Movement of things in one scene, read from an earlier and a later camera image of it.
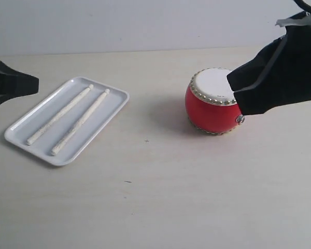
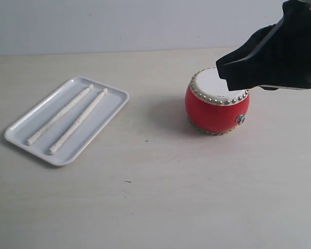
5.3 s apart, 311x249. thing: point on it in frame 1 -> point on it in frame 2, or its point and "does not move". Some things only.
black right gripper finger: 299,49 -> 299,20
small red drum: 210,102 does not move
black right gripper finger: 299,86 -> 296,65
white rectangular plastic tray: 20,132 does not move
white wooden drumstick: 31,140 does not move
